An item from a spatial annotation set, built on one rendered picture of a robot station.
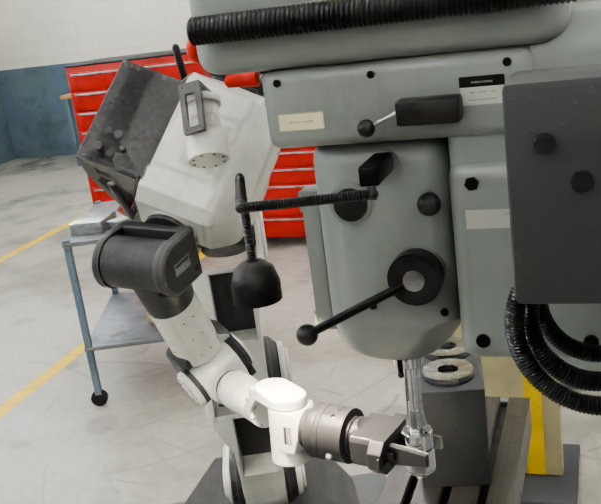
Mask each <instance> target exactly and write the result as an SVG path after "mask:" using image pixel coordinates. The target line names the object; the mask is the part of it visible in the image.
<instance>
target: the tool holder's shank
mask: <svg viewBox="0 0 601 504"><path fill-rule="evenodd" d="M403 372H404V385H405V395H406V406H407V411H406V426H408V427H409V430H410V431H411V432H421V431H423V430H424V426H425V425H426V424H427V421H426V417H425V413H424V409H423V402H422V391H421V380H420V369H419V367H418V368H415V369H408V370H404V369H403Z"/></svg>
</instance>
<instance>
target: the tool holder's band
mask: <svg viewBox="0 0 601 504"><path fill-rule="evenodd" d="M401 434H402V438H403V439H404V440H406V441H408V442H413V443H419V442H424V441H427V440H429V439H430V438H432V436H433V428H432V427H431V426H430V425H429V424H426V425H425V426H424V430H423V431H421V432H411V431H410V430H409V427H408V426H406V425H405V426H404V427H403V428H402V430H401Z"/></svg>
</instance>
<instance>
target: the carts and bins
mask: <svg viewBox="0 0 601 504"><path fill-rule="evenodd" d="M118 207H119V204H118V203H117V202H116V201H115V200H113V201H105V202H101V200H100V201H95V202H94V205H93V206H92V207H91V208H90V210H89V211H88V212H87V213H84V214H83V215H82V216H80V217H79V218H77V219H76V220H75V221H73V222H72V223H70V224H69V228H70V234H69V235H68V237H67V238H66V239H65V240H63V241H62V244H61V245H62V248H63V249H64V253H65V258H66V262H67V267H68V272H69V276H70V281H71V286H72V290H73V295H74V299H75V304H76V309H77V313H78V318H79V323H80V327H81V332H82V336H83V341H84V346H85V348H84V351H85V352H86V355H87V359H88V364H89V369H90V373H91V378H92V383H93V387H94V392H93V394H92V396H91V401H92V403H93V404H94V405H97V406H103V405H105V404H106V403H107V400H108V393H107V392H106V391H105V390H103V389H102V387H101V382H100V377H99V373H98V368H97V363H96V359H95V354H94V351H97V350H105V349H113V348H120V347H128V346H135V345H143V344H151V343H158V342H165V340H164V338H163V337H162V335H161V334H160V332H159V330H158V329H157V327H156V325H155V324H154V323H153V321H152V319H151V318H150V316H149V314H148V313H147V311H146V309H145V308H144V306H143V305H142V303H141V301H140V300H139V298H138V297H137V295H136V293H135V292H134V290H129V291H121V292H119V289H118V288H115V289H112V293H113V294H112V296H111V298H110V300H109V301H108V303H107V305H106V307H105V309H104V311H103V313H102V315H101V317H100V319H99V321H98V323H97V325H96V327H95V328H94V330H93V332H92V334H91V335H90V331H89V326H88V321H87V317H86V312H85V307H84V303H83V298H82V293H81V288H80V284H79V279H78V274H77V270H76V265H75V260H74V256H73V251H72V247H74V246H82V245H89V244H97V242H98V240H99V239H100V238H101V237H102V236H103V235H105V234H106V233H107V232H108V231H110V230H111V229H112V228H113V227H115V226H116V225H117V224H119V223H121V222H123V221H127V220H129V218H128V217H125V216H123V215H121V214H120V213H118V212H117V211H116V210H117V209H118ZM129 221H141V220H140V218H139V215H138V213H136V215H135V218H134V219H133V220H129Z"/></svg>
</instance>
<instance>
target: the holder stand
mask: <svg viewBox="0 0 601 504"><path fill-rule="evenodd" d="M424 359H425V362H424V364H423V365H422V366H420V367H419V369H420V380H421V391H422V402H423V409H424V413H425V417H426V421H427V424H429V425H430V426H431V427H432V428H433V433H435V434H439V435H442V436H443V444H444V447H443V448H442V449H434V450H435V461H436V469H435V471H434V472H433V473H431V474H429V475H428V477H427V478H425V479H422V481H423V486H424V487H446V486H475V485H491V483H492V478H491V465H490V452H489V438H488V425H487V412H486V399H485V387H484V379H483V371H482V363H481V357H478V356H473V355H471V354H469V353H468V352H467V351H466V350H465V348H464V346H463V341H462V338H461V337H456V336H451V337H450V338H449V339H448V340H447V341H446V342H445V343H444V344H443V345H442V346H441V347H440V348H439V349H438V350H436V351H434V352H432V353H430V354H428V355H426V356H424Z"/></svg>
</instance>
